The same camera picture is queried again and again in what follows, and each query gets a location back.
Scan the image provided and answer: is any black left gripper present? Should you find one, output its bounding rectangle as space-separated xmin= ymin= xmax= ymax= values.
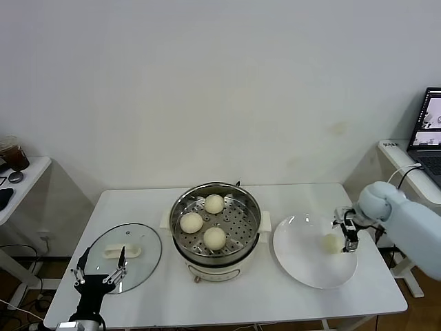
xmin=70 ymin=245 xmax=129 ymax=315

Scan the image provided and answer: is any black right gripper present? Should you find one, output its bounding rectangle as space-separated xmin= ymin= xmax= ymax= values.
xmin=340 ymin=206 xmax=369 ymax=254

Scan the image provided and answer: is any white steamed baozi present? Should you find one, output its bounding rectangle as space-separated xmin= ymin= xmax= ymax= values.
xmin=203 ymin=226 xmax=227 ymax=252
xmin=320 ymin=233 xmax=344 ymax=255
xmin=204 ymin=194 xmax=225 ymax=214
xmin=179 ymin=212 xmax=204 ymax=234

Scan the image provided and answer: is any glass lid with white handle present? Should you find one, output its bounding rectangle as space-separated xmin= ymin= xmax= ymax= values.
xmin=82 ymin=223 xmax=163 ymax=294

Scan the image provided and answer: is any stainless steel steamer basket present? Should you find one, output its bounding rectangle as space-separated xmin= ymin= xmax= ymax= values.
xmin=170 ymin=181 xmax=263 ymax=260

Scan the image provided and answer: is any steel steamer pot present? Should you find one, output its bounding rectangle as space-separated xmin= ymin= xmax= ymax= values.
xmin=160 ymin=210 xmax=273 ymax=284

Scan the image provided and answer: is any white round plate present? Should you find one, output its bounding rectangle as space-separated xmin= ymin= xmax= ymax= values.
xmin=273 ymin=214 xmax=359 ymax=290

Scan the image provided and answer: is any white side desk with laptop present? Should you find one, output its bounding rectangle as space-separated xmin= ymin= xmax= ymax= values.
xmin=377 ymin=139 xmax=441 ymax=299

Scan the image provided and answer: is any open grey laptop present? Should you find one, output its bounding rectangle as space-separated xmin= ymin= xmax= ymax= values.
xmin=406 ymin=87 xmax=441 ymax=190

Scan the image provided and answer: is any white side desk with cup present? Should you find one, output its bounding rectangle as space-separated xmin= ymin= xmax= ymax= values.
xmin=0 ymin=155 xmax=53 ymax=308

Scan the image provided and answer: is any plastic cup of iced coffee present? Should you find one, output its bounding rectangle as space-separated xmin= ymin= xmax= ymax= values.
xmin=0 ymin=135 xmax=30 ymax=172

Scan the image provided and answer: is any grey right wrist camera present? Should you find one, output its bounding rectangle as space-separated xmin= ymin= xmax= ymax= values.
xmin=334 ymin=205 xmax=355 ymax=228

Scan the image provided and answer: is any black floor cable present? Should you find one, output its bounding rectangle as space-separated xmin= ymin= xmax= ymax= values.
xmin=0 ymin=244 xmax=44 ymax=311

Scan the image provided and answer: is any white charger cable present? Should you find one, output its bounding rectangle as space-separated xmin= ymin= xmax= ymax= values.
xmin=388 ymin=164 xmax=423 ymax=185

